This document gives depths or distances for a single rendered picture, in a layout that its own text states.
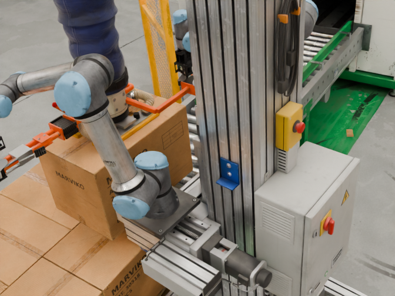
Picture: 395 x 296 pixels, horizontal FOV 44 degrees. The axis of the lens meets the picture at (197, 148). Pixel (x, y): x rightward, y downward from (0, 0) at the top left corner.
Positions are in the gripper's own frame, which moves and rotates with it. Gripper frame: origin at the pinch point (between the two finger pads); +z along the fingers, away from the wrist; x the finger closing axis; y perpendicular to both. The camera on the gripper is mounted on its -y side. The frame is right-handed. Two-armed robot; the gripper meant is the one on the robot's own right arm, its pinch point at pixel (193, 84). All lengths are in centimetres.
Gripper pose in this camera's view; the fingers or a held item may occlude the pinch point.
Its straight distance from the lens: 223.4
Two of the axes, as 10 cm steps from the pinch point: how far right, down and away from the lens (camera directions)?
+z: 1.1, 7.9, 6.0
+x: 7.9, 3.0, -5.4
